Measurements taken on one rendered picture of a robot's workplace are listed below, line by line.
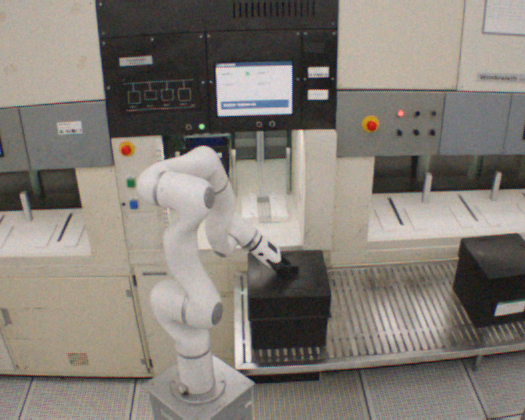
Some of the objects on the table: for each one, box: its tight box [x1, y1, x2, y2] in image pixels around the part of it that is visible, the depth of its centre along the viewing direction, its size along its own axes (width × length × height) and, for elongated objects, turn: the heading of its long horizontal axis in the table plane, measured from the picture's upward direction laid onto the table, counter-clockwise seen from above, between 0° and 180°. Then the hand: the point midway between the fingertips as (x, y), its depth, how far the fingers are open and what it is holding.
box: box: [453, 232, 525, 328], centre depth 217 cm, size 29×29×25 cm
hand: (285, 266), depth 203 cm, fingers open, 4 cm apart
